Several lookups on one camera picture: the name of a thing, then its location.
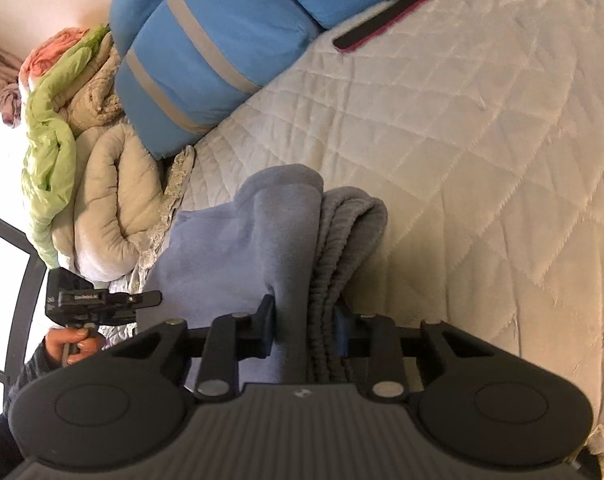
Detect light green cloth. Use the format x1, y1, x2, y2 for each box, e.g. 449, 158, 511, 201
21, 25, 110, 268

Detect black window frame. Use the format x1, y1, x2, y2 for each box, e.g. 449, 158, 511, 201
0, 205, 50, 386

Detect black strap with red edge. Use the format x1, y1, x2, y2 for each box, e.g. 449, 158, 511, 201
333, 0, 483, 53

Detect beige quilted comforter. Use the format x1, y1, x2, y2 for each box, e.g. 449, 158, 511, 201
72, 122, 165, 281

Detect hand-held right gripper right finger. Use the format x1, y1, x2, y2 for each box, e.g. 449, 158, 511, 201
333, 305, 490, 398

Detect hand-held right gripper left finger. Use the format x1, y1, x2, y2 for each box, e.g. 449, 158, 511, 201
109, 294, 276, 398

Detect person's left forearm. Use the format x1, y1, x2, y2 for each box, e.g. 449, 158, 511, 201
0, 345, 58, 480

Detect person's left hand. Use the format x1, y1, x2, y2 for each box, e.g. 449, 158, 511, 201
43, 326, 107, 366

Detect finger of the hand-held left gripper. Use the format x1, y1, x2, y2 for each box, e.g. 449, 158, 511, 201
98, 289, 163, 326

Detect mauve cloth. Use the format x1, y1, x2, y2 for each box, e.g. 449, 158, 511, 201
0, 40, 23, 128

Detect grey quilted lace-trimmed bedspread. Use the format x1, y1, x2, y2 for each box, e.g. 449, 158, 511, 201
104, 0, 604, 441

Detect beige knitted blanket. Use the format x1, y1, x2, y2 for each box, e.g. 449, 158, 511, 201
67, 32, 125, 138

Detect blue-grey fleece pants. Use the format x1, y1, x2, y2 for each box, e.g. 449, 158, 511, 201
147, 164, 389, 386

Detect orange cloth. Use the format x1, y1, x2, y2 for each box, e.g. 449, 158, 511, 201
19, 30, 90, 91

